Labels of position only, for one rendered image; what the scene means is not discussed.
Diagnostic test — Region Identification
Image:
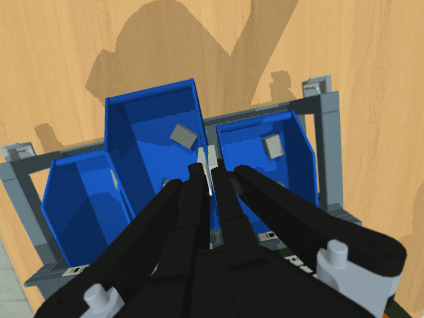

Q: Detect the dark green case with orange latches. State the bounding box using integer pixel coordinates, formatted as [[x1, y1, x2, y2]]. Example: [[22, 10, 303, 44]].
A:
[[273, 247, 412, 318]]

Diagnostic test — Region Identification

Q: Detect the grey metal shelf rack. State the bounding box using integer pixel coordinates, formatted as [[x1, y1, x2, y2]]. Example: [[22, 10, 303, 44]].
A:
[[0, 74, 362, 300]]

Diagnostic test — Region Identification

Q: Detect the blue bin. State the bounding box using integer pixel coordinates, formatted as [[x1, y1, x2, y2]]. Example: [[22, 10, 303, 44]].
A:
[[41, 148, 133, 268], [216, 112, 319, 234], [104, 81, 209, 219]]

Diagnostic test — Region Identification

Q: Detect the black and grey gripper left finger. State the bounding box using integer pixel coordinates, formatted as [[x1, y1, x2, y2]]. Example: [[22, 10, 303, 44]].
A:
[[34, 147, 212, 318]]

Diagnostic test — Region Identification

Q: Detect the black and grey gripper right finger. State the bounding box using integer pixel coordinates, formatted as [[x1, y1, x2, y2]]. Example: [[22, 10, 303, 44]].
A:
[[208, 145, 407, 318]]

